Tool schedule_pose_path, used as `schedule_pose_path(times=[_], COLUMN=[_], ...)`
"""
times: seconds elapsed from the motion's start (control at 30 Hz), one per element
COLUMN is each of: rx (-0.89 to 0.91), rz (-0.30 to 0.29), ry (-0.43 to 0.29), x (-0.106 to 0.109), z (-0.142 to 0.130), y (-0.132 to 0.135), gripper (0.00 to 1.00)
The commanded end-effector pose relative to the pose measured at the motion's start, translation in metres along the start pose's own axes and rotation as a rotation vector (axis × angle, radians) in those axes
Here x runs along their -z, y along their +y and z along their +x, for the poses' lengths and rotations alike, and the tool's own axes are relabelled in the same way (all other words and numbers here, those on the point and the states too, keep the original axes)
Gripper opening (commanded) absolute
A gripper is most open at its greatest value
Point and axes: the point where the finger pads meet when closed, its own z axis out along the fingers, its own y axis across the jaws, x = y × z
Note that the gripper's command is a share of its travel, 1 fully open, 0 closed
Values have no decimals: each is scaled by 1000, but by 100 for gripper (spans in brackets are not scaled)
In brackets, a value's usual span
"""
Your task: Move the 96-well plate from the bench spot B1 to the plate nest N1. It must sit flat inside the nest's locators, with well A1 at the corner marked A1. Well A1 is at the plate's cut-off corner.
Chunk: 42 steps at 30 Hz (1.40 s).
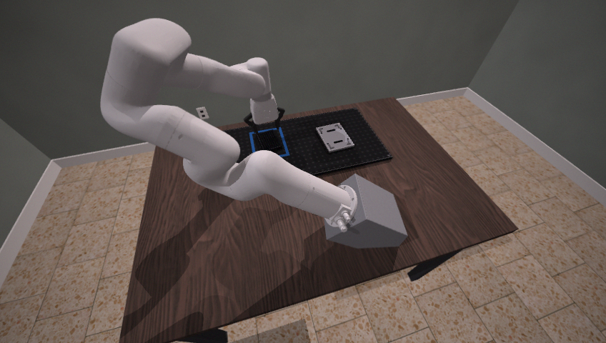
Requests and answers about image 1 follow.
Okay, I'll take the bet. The black perforated breadboard plate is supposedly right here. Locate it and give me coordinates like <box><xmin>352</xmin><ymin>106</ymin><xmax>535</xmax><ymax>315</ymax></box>
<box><xmin>223</xmin><ymin>107</ymin><xmax>392</xmax><ymax>176</ymax></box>

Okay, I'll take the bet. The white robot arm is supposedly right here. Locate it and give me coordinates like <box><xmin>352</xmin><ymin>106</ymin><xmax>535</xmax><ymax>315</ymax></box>
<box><xmin>100</xmin><ymin>18</ymin><xmax>357</xmax><ymax>232</ymax></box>

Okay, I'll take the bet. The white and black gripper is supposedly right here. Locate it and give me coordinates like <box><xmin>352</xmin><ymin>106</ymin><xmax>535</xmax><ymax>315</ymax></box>
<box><xmin>244</xmin><ymin>94</ymin><xmax>285</xmax><ymax>135</ymax></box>

